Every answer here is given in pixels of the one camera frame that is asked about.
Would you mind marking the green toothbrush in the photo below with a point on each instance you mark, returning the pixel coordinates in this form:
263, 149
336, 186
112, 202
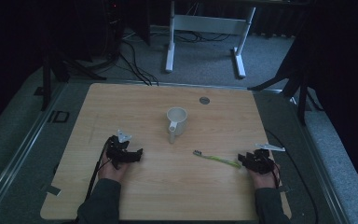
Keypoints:
217, 159

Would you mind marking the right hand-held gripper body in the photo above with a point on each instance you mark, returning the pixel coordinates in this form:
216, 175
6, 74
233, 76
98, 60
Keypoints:
261, 161

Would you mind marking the grey tape strip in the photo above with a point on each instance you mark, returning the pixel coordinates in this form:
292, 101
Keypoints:
52, 189

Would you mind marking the person's right hand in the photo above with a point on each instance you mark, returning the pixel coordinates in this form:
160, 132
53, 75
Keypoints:
262, 180

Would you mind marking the person's left hand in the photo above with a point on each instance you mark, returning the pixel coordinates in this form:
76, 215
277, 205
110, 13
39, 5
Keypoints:
113, 172

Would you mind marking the dark computer tower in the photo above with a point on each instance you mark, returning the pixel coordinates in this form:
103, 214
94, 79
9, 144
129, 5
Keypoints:
115, 28

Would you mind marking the black rectangular floor bracket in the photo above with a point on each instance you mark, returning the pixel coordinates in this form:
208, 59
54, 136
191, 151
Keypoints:
60, 116

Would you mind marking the black tripod stand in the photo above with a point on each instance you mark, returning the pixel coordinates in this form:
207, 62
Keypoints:
46, 84
301, 96

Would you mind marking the white mug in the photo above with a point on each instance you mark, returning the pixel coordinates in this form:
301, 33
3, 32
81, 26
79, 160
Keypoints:
177, 119

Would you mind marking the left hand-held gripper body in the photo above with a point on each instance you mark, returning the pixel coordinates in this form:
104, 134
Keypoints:
118, 152

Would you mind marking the white desk frame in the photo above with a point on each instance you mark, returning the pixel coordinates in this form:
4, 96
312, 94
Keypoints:
208, 24

